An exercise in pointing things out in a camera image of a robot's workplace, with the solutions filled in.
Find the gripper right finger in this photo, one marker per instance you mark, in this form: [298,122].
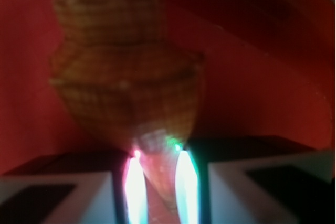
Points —
[254,179]

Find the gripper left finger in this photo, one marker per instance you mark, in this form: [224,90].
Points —
[91,187]

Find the tan spiral seashell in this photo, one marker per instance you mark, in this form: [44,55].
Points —
[126,84]

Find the red plastic tray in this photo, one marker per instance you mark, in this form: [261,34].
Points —
[269,70]

